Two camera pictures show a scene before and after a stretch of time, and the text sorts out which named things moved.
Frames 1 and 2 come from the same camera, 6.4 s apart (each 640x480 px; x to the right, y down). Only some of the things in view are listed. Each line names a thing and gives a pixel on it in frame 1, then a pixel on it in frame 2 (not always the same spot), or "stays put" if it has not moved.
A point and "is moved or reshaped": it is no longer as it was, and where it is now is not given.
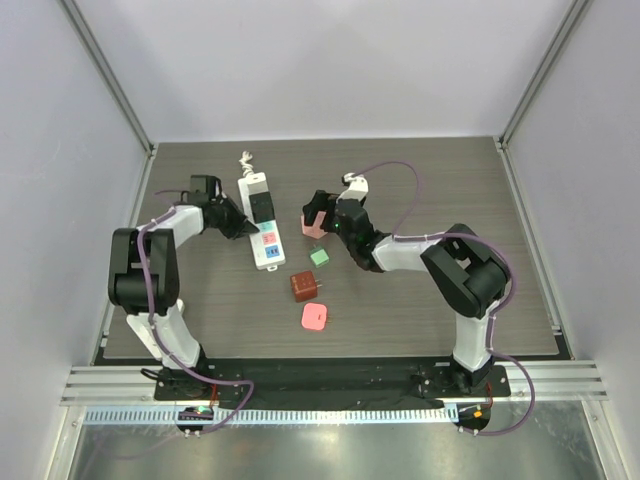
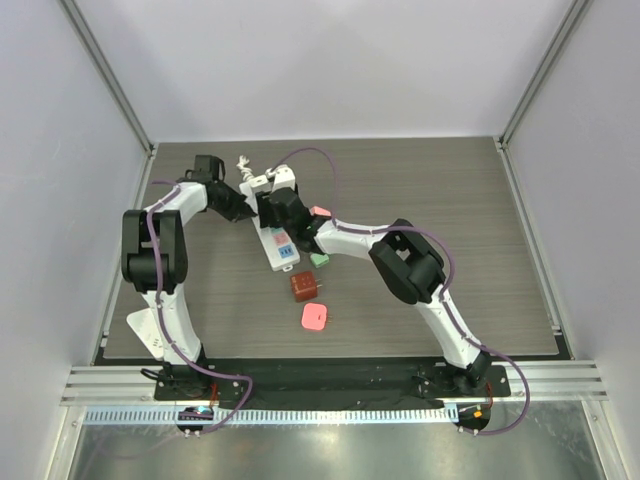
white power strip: (266, 244) is moved or reshaped
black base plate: (321, 383) stays put
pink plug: (314, 316) stays put
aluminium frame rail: (131, 384) stays put
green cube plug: (319, 256) stays put
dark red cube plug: (304, 285) stays put
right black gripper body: (329, 215) -> (267, 213)
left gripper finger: (248, 228) -> (240, 209)
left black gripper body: (227, 218) -> (223, 205)
